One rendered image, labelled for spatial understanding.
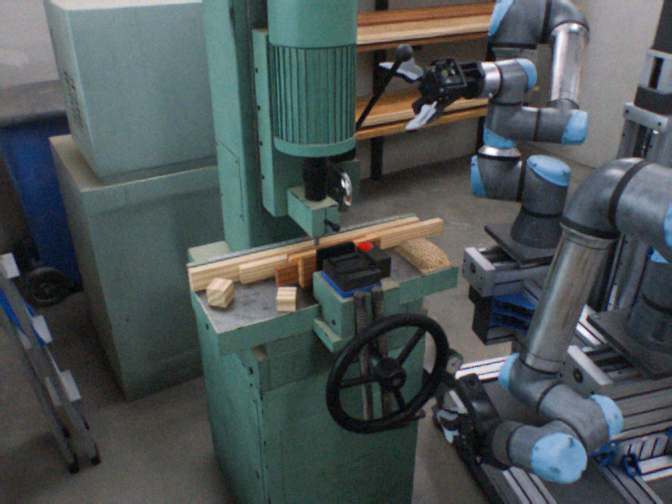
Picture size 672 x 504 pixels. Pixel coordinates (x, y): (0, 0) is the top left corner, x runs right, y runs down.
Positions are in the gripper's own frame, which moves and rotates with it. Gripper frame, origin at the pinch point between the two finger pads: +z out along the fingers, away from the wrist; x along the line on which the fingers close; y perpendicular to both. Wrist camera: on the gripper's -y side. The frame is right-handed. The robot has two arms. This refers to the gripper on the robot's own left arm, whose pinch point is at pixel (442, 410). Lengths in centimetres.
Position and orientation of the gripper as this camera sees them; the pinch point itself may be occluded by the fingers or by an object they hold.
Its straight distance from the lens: 133.4
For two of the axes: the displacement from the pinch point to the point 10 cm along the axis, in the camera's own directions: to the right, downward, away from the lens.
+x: 8.9, -2.2, 4.0
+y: 2.3, 9.7, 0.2
